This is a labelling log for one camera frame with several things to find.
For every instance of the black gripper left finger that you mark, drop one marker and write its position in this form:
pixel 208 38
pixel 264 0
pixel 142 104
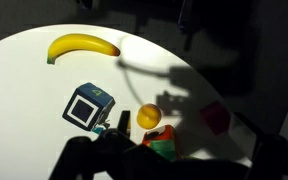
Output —
pixel 124 121

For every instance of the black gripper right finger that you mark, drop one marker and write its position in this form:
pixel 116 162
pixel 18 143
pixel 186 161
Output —
pixel 248 136

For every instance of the pink block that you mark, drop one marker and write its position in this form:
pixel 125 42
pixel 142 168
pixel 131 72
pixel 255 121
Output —
pixel 215 117

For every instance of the yellow orange number cube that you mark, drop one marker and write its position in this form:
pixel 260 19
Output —
pixel 160 133

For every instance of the yellow ball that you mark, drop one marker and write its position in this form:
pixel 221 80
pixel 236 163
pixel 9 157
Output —
pixel 148 115

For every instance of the blue cube with square print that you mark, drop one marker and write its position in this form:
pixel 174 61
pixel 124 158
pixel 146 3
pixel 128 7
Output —
pixel 84 106

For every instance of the yellow banana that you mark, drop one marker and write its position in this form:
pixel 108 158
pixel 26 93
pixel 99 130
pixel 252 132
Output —
pixel 80 44

